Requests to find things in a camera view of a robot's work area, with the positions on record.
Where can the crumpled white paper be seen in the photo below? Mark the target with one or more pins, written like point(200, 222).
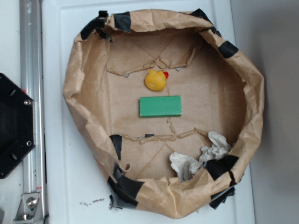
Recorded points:
point(186, 167)

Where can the green rectangular block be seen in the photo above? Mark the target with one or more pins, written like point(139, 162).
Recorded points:
point(162, 106)

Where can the brown paper bag bin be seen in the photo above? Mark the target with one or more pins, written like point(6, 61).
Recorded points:
point(221, 91)

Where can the yellow rubber duck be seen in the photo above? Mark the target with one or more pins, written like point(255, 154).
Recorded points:
point(156, 80)

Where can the white plastic tray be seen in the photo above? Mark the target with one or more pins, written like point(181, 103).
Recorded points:
point(77, 190)

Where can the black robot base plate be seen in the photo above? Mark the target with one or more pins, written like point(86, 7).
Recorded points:
point(16, 125)

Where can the aluminium extrusion rail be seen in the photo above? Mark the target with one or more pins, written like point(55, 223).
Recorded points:
point(31, 52)

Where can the metal corner bracket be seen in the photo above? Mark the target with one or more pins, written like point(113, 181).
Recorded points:
point(30, 210)

